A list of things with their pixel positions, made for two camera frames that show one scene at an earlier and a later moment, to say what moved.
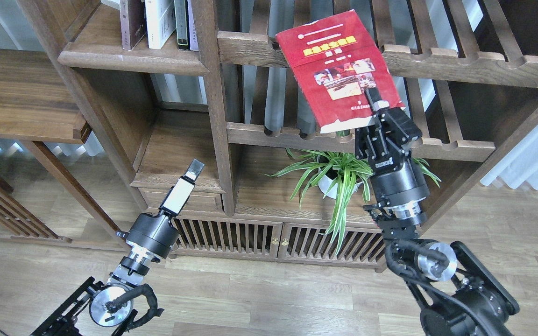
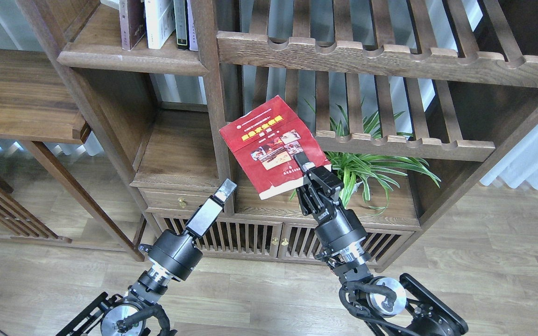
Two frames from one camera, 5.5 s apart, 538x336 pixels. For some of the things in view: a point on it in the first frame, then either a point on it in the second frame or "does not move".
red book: (333, 61) to (265, 142)
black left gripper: (155, 234) to (176, 252)
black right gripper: (396, 179) to (339, 228)
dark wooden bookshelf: (178, 82) does not move
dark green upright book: (181, 24) does not move
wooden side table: (22, 95) does not move
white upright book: (160, 22) does not move
